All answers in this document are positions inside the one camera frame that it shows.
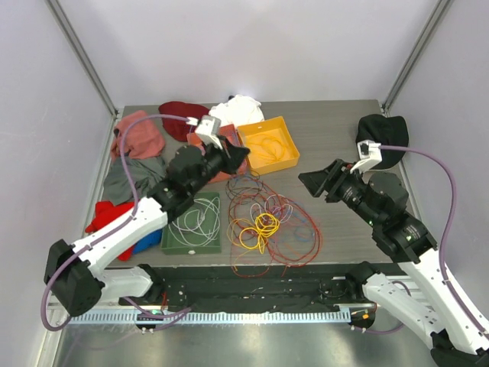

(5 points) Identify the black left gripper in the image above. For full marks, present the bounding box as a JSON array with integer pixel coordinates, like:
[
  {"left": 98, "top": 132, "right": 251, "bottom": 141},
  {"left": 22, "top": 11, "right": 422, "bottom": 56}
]
[{"left": 189, "top": 136, "right": 251, "bottom": 196}]

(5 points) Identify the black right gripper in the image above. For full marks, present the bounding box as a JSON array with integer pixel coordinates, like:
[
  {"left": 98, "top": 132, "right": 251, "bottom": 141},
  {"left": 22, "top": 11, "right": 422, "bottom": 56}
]
[{"left": 299, "top": 158, "right": 383, "bottom": 228}]

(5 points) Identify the bright yellow cable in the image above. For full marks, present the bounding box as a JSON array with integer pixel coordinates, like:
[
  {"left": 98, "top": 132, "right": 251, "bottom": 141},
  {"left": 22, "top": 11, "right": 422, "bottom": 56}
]
[{"left": 238, "top": 212, "right": 281, "bottom": 255}]

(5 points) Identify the red cable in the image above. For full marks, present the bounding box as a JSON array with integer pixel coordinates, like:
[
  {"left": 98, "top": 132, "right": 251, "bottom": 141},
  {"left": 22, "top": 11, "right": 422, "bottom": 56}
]
[{"left": 227, "top": 171, "right": 324, "bottom": 278}]

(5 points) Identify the orange yellow cable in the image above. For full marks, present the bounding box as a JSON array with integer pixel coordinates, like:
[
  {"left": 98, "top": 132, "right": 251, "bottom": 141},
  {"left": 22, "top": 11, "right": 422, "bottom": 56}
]
[{"left": 226, "top": 213, "right": 268, "bottom": 249}]

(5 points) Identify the white cable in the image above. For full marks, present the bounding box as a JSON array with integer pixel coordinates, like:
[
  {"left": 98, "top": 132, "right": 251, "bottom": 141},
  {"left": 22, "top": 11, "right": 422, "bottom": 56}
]
[{"left": 167, "top": 196, "right": 222, "bottom": 248}]

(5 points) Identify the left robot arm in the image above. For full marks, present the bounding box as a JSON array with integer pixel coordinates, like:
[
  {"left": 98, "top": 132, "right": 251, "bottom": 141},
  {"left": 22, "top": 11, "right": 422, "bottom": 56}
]
[{"left": 44, "top": 138, "right": 250, "bottom": 317}]

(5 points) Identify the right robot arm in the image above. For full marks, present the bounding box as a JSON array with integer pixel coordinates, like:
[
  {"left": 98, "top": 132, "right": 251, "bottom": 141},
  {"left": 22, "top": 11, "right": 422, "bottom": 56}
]
[{"left": 299, "top": 159, "right": 488, "bottom": 366}]

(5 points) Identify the coral orange plastic tray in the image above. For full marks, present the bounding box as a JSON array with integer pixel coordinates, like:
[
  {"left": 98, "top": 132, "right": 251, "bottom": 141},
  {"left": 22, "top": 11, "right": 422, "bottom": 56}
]
[{"left": 186, "top": 124, "right": 248, "bottom": 184}]

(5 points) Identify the yellow plastic tray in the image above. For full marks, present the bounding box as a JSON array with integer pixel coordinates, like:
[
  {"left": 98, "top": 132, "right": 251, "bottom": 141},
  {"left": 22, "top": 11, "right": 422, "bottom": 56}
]
[{"left": 237, "top": 116, "right": 300, "bottom": 175}]

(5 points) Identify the white cloth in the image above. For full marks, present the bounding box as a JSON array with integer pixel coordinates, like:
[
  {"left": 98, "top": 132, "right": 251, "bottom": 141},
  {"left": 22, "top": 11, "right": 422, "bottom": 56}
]
[{"left": 209, "top": 95, "right": 264, "bottom": 128}]

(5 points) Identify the dark red cloth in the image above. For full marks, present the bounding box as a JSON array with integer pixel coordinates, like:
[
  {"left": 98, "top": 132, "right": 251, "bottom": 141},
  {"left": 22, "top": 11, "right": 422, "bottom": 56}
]
[{"left": 157, "top": 100, "right": 213, "bottom": 143}]

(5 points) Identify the green plastic tray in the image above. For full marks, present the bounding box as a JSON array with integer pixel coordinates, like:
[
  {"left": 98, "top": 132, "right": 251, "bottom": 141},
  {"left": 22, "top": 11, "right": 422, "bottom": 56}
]
[{"left": 160, "top": 192, "right": 222, "bottom": 255}]

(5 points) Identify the black bucket hat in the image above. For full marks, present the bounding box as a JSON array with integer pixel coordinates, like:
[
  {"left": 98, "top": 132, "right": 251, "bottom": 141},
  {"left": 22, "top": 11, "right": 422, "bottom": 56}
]
[{"left": 355, "top": 114, "right": 409, "bottom": 171}]

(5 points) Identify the pink cloth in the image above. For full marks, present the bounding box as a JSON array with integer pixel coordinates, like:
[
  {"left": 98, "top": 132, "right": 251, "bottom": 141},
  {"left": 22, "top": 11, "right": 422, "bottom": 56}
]
[{"left": 110, "top": 110, "right": 165, "bottom": 161}]

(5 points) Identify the blue cloth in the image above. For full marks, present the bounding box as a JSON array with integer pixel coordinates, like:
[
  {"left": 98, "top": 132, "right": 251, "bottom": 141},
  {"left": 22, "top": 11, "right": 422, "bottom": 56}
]
[{"left": 132, "top": 229, "right": 163, "bottom": 255}]

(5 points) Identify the grey cloth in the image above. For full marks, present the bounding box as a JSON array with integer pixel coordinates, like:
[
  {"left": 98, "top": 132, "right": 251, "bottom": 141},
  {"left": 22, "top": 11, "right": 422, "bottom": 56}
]
[{"left": 102, "top": 156, "right": 166, "bottom": 206}]

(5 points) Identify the bright red cloth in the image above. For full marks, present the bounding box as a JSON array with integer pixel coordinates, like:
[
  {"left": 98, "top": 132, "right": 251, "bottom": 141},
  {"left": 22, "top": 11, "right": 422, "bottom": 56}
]
[{"left": 84, "top": 200, "right": 137, "bottom": 261}]

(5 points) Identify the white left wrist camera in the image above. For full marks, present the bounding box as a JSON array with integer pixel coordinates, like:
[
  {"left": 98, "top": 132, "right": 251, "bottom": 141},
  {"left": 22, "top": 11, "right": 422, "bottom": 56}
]
[{"left": 186, "top": 115, "right": 224, "bottom": 151}]

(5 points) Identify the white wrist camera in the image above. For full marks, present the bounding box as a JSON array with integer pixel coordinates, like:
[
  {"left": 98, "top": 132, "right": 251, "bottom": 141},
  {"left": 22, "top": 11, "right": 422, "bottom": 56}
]
[
  {"left": 186, "top": 115, "right": 224, "bottom": 151},
  {"left": 350, "top": 140, "right": 382, "bottom": 174}
]

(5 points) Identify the brown cable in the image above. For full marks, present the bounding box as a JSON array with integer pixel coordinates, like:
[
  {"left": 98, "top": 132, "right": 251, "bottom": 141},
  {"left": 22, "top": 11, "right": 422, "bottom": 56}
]
[{"left": 225, "top": 171, "right": 264, "bottom": 203}]

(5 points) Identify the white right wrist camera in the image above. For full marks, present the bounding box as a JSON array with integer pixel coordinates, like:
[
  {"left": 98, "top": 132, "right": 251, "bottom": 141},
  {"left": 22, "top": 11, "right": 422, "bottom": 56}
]
[{"left": 350, "top": 140, "right": 382, "bottom": 174}]

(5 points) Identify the right aluminium frame post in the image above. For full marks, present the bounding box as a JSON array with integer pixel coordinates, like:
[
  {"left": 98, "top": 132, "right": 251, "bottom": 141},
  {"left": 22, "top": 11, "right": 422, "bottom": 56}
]
[{"left": 381, "top": 0, "right": 454, "bottom": 115}]

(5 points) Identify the aluminium frame post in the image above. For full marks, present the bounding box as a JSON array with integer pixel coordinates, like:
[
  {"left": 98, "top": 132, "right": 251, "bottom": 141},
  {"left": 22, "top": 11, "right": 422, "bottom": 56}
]
[
  {"left": 45, "top": 0, "right": 118, "bottom": 117},
  {"left": 381, "top": 0, "right": 454, "bottom": 115}
]

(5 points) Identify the white slotted cable duct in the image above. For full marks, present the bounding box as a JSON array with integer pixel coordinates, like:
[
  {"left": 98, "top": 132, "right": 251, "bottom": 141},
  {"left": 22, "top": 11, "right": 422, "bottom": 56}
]
[{"left": 70, "top": 308, "right": 351, "bottom": 325}]

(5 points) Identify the left aluminium frame post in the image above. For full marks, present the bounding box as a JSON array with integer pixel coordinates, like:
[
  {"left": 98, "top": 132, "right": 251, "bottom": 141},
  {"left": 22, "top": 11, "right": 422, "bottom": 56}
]
[{"left": 45, "top": 0, "right": 118, "bottom": 117}]

